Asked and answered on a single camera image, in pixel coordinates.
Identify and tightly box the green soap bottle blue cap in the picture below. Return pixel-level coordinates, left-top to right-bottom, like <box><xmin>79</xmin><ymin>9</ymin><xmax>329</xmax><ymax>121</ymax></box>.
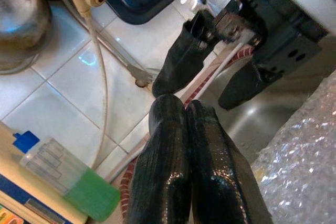
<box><xmin>13</xmin><ymin>130</ymin><xmax>122</xmax><ymax>222</ymax></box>

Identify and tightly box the stainless steel sink basin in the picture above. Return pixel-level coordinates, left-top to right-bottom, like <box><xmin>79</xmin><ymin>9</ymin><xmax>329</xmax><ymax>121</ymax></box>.
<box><xmin>181</xmin><ymin>48</ymin><xmax>327</xmax><ymax>165</ymax></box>

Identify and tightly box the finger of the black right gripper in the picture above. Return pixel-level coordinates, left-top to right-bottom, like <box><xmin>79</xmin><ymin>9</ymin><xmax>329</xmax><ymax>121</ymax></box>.
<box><xmin>152</xmin><ymin>10</ymin><xmax>219</xmax><ymax>98</ymax></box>
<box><xmin>218</xmin><ymin>60</ymin><xmax>284</xmax><ymax>112</ymax></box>

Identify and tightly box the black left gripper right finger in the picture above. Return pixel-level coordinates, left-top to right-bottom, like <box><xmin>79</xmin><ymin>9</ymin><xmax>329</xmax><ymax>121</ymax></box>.
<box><xmin>185</xmin><ymin>99</ymin><xmax>274</xmax><ymax>224</ymax></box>

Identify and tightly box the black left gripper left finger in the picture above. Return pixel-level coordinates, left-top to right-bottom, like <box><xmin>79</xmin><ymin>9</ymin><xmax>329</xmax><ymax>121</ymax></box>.
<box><xmin>123</xmin><ymin>93</ymin><xmax>194</xmax><ymax>224</ymax></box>

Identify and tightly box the clear bubble wrap sheet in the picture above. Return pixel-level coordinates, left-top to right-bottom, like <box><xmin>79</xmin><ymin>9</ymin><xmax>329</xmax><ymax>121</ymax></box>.
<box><xmin>251</xmin><ymin>76</ymin><xmax>336</xmax><ymax>224</ymax></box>

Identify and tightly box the cream water ionizer appliance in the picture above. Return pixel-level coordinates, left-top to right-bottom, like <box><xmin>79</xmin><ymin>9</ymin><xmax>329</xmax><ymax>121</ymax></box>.
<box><xmin>0</xmin><ymin>121</ymin><xmax>89</xmax><ymax>224</ymax></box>

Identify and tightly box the round stainless steel pot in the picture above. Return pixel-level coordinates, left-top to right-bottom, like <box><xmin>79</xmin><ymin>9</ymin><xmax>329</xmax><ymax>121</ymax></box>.
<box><xmin>0</xmin><ymin>0</ymin><xmax>53</xmax><ymax>76</ymax></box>

